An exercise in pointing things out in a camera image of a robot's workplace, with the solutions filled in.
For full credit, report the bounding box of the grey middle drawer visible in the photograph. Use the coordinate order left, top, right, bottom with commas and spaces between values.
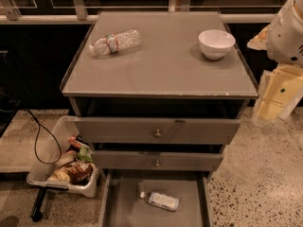
91, 150, 223, 171

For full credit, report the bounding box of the green snack bag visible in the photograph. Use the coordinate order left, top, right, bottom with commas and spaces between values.
77, 146, 93, 163

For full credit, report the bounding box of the clear plastic water bottle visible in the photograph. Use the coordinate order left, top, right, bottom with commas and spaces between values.
89, 29, 141, 55

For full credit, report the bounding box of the brown snack bag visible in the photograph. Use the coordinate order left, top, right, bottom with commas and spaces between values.
50, 160, 95, 185

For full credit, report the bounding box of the white plastic bin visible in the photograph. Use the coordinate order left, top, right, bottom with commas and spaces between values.
27, 115, 98, 198

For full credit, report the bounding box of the grey bottom drawer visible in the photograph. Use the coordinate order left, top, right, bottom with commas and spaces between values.
98, 170, 213, 227

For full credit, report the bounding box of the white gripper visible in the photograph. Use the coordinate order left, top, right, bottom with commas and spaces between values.
247, 0, 303, 126

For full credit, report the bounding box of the brass top drawer knob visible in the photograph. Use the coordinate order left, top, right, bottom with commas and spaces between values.
154, 129, 162, 138

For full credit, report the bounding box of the grey drawer cabinet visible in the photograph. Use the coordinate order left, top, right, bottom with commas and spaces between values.
59, 10, 258, 181

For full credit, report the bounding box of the blue label plastic bottle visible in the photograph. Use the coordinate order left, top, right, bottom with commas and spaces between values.
139, 191, 179, 212

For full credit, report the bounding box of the black floor bar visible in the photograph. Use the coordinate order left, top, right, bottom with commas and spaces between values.
30, 187, 46, 222

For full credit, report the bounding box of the grey top drawer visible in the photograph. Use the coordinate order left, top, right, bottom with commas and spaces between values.
75, 117, 241, 145

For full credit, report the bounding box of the white ceramic bowl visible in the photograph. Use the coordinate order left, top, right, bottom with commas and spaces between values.
198, 29, 236, 60

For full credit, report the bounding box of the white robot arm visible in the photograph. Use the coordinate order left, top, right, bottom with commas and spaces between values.
247, 0, 303, 127

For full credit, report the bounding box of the grey drawer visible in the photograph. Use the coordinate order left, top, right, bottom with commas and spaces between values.
91, 150, 223, 171
98, 170, 213, 227
75, 117, 241, 145

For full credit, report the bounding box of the black cable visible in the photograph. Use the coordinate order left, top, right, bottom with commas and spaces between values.
23, 108, 63, 166

